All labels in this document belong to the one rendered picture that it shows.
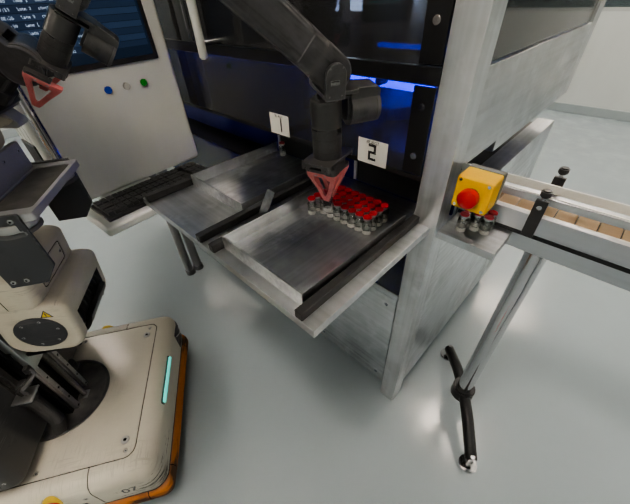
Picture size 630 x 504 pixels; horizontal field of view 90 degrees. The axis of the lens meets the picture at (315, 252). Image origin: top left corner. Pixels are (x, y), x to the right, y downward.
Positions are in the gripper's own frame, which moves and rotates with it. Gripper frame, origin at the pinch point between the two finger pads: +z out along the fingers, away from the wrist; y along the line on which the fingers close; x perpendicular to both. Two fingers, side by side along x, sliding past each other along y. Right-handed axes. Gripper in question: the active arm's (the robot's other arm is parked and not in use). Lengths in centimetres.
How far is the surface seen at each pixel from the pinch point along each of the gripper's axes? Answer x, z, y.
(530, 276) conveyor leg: -45, 24, 22
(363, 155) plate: -0.5, -2.0, 17.6
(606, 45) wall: -102, 33, 466
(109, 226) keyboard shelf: 66, 17, -18
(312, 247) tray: 0.9, 10.1, -6.8
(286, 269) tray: 2.1, 10.0, -15.5
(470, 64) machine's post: -21.0, -23.3, 13.0
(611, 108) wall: -132, 95, 458
